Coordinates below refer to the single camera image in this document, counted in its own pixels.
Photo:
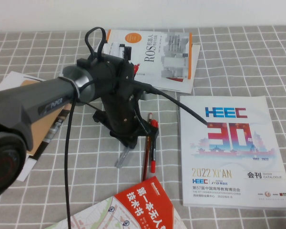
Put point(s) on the white orange ROS book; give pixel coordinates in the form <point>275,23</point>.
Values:
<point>157,55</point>

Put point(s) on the grey checked tablecloth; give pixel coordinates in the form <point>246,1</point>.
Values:
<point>97,179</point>

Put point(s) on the grey pen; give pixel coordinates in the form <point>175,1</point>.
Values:
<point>121,159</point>

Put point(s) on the tan kraft notebook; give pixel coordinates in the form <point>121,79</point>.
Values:
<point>45,128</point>

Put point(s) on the white HEEC catalogue book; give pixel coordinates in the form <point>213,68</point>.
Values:
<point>228,152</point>

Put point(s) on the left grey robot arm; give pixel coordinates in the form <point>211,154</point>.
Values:
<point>26,100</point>

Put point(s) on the red black striped pencil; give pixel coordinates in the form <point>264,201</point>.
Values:
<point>145,162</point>

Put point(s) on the red pen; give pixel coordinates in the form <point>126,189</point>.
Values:
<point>136,69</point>

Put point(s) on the white marker black cap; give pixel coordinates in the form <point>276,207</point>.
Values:
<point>122,50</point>

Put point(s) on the white photo brochure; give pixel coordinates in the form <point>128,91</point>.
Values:
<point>59,119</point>

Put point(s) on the red map cover book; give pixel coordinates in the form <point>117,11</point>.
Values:
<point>145,205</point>

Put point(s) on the red marker black grip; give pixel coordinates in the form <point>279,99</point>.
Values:
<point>153,155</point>

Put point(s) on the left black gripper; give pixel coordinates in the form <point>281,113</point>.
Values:
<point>119,112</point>

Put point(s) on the white zip tie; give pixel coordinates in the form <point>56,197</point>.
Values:
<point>74,84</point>

